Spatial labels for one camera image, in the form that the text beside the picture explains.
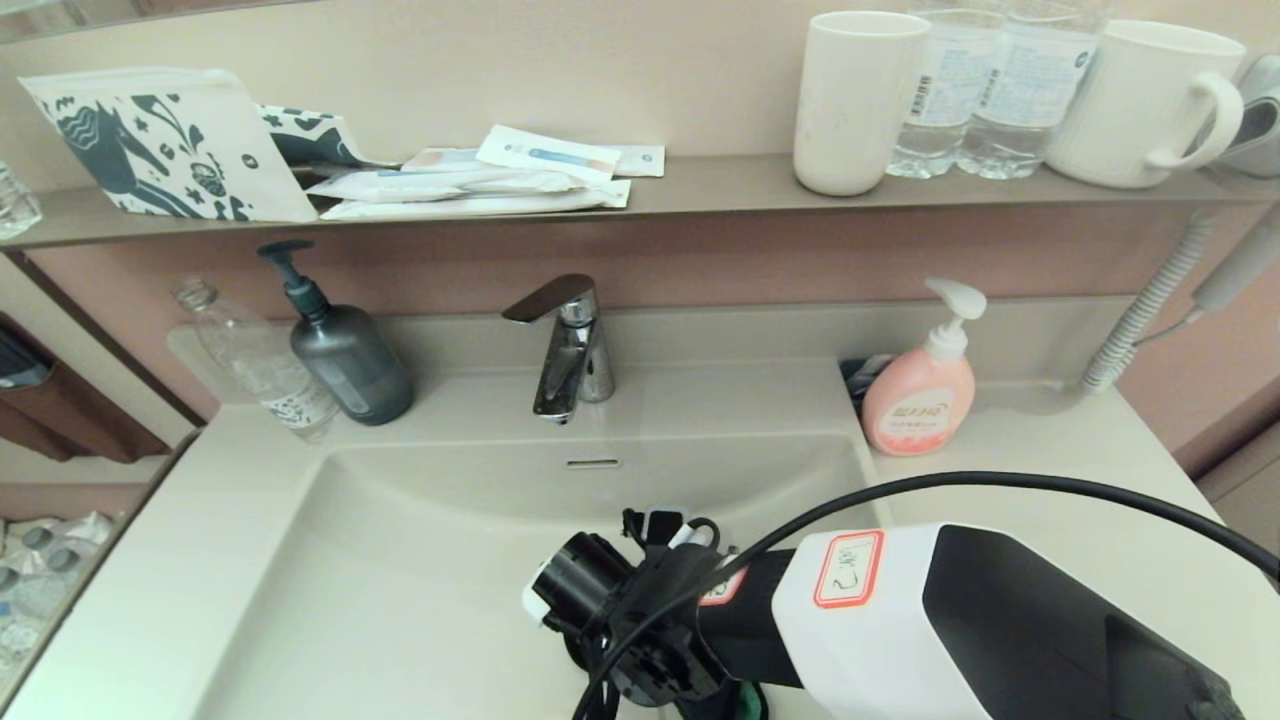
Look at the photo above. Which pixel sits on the long white plastic packet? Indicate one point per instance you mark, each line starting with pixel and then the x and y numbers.
pixel 430 184

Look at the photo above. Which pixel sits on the grey wall shelf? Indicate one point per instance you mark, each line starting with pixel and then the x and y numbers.
pixel 720 180

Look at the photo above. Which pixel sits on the grey blue object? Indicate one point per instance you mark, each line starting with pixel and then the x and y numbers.
pixel 18 362

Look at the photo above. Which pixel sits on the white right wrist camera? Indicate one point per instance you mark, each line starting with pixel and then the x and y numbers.
pixel 536 605

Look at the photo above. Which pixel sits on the white plain tumbler cup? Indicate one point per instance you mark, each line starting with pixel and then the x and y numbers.
pixel 855 105

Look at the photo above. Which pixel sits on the chrome sink faucet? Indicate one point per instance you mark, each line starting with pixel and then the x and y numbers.
pixel 570 375

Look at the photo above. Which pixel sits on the large white teal print pouch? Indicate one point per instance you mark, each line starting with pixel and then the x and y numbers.
pixel 165 150

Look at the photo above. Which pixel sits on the small white teal print pouch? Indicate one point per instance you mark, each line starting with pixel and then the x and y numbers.
pixel 315 138

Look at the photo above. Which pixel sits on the grey pump dispenser bottle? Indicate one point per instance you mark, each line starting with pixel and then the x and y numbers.
pixel 350 368

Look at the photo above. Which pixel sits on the clear empty plastic bottle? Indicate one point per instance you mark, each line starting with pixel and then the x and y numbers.
pixel 255 362

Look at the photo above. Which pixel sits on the white packet with blue toothbrush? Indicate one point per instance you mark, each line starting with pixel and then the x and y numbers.
pixel 548 154

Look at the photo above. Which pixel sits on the clear water bottle white label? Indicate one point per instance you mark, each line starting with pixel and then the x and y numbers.
pixel 945 90
pixel 1030 95

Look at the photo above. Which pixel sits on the small white square packet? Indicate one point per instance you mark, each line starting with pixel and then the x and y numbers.
pixel 642 160

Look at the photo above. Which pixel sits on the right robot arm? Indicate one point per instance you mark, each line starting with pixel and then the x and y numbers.
pixel 950 640

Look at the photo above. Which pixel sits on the small dark packet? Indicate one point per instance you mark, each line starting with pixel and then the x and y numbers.
pixel 862 375

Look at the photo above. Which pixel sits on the pink hand soap pump bottle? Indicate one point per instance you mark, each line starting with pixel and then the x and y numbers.
pixel 915 400

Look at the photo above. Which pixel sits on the white packet with peach print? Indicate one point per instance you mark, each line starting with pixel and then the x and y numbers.
pixel 440 158

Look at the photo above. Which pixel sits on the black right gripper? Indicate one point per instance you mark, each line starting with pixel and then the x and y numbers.
pixel 680 680

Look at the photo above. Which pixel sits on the white ceramic sink basin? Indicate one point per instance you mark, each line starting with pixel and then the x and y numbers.
pixel 400 600

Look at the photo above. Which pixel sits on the white ribbed mug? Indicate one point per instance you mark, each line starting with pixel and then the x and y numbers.
pixel 1125 105

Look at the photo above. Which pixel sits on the plastic wrapped bottle pack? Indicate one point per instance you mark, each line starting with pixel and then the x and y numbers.
pixel 48 565

